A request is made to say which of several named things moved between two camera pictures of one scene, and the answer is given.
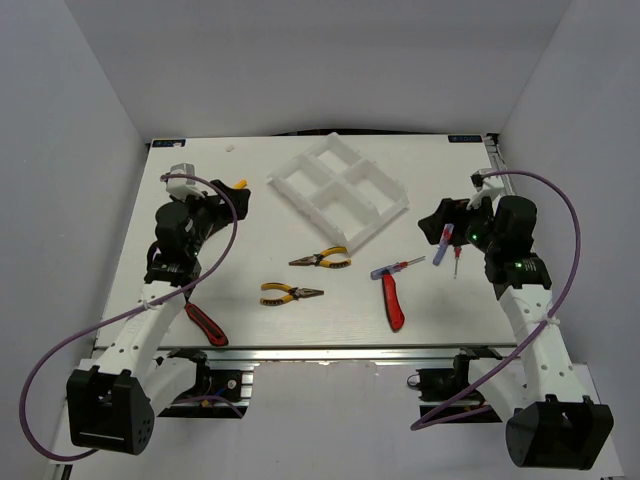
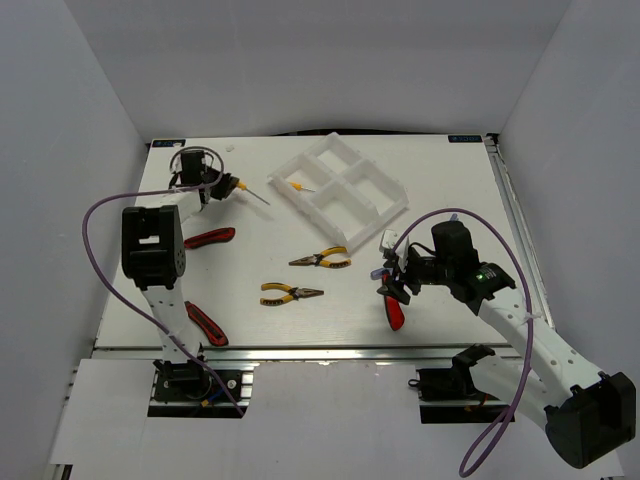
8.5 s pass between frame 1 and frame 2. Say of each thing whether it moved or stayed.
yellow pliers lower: stayed
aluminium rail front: stayed
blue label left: stayed
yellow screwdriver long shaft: moved
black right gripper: moved
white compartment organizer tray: stayed
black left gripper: moved
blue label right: stayed
